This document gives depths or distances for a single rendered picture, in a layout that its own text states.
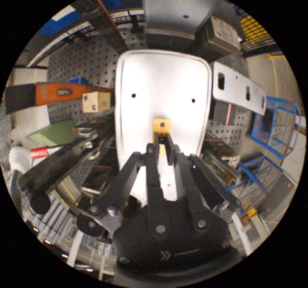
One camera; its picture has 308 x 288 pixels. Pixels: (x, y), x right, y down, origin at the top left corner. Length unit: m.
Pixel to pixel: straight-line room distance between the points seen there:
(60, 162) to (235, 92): 0.40
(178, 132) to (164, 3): 0.27
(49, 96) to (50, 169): 0.09
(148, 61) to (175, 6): 0.14
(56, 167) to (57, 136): 0.47
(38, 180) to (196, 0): 0.33
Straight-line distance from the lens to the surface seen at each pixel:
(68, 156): 0.18
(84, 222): 0.42
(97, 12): 0.27
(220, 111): 0.30
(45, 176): 0.16
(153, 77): 0.22
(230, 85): 0.30
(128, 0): 0.35
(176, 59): 0.24
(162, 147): 0.22
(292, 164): 8.06
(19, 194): 0.69
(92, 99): 0.18
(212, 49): 0.29
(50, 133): 0.61
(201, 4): 0.22
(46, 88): 0.15
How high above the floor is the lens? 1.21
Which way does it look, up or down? 69 degrees down
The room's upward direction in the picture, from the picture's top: 179 degrees counter-clockwise
